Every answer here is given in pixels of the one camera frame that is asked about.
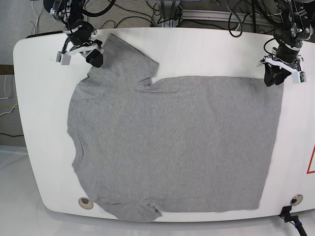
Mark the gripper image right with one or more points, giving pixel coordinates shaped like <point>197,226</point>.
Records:
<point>279,62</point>

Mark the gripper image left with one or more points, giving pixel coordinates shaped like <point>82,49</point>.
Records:
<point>80,40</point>

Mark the grey t-shirt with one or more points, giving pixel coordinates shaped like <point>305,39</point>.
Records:
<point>183,144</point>

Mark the black flat bar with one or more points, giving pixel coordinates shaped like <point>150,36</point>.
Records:
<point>45,34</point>

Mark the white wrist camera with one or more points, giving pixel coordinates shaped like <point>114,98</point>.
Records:
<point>63,58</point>
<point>298,77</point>

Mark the aluminium frame rail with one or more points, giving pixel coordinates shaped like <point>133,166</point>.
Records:
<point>208,15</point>

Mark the black clamp with cable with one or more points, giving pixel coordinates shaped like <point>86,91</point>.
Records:
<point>294,219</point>

